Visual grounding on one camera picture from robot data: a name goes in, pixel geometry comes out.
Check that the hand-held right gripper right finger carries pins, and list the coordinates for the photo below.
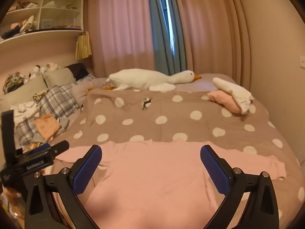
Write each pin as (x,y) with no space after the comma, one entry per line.
(214,169)

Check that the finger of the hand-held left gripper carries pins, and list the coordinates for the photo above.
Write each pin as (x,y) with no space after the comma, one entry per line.
(39,148)
(60,146)

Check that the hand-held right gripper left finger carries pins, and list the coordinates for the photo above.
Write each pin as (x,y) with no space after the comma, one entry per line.
(87,169)

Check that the pink striped shirt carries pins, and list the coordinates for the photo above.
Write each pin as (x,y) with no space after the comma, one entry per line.
(147,171)

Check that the dark clothes pile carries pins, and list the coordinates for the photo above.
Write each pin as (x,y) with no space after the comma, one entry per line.
(10,33)

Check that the cream clothes pile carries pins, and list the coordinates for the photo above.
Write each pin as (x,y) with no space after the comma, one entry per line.
(28,23)

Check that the folded orange garment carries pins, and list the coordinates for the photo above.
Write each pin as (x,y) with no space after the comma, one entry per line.
(47,126)

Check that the plaid cloth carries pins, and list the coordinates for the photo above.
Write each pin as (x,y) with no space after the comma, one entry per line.
(26,128)

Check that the white crumpled cloth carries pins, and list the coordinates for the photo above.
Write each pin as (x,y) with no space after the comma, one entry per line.
(26,109)

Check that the brown patterned cloth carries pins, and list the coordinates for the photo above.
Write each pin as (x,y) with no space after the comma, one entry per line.
(10,200)

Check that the plaid pillow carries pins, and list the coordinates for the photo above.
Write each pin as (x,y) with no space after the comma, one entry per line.
(85,78)
(59,100)

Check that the grey pillow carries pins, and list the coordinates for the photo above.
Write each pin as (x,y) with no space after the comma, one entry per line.
(79,90)

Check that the beige pillow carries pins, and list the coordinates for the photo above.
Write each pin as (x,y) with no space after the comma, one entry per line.
(23,90)
(59,76)

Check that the folded pink garment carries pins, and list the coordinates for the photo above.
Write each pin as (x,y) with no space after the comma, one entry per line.
(224,100)

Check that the floral cloth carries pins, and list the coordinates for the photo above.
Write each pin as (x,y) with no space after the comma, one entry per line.
(13,81)

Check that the black and white plush toy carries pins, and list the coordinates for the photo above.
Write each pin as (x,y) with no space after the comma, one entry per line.
(35,71)

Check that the dark pillow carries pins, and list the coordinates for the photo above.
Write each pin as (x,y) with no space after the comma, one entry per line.
(79,71)

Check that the polka dot blanket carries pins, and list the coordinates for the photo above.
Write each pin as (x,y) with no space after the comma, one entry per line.
(166,105)

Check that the cream plush toy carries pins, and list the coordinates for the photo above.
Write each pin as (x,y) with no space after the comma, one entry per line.
(51,66)

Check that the folded white garment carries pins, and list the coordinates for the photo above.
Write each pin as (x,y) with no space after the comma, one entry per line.
(233,90)

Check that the lilac bed sheet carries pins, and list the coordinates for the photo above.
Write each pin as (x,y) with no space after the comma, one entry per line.
(205,81)

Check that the white goose plush toy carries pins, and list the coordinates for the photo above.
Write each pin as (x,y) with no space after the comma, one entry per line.
(138,78)

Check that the yellow straw hanging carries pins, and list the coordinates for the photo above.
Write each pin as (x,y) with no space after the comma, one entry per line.
(83,45)

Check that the blue curtain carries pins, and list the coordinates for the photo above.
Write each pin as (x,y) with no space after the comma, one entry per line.
(157,52)

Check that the pink curtain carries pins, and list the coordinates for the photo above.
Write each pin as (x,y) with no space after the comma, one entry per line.
(119,28)
(209,28)

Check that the white wall shelf unit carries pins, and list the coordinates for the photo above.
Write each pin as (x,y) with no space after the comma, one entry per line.
(40,7)

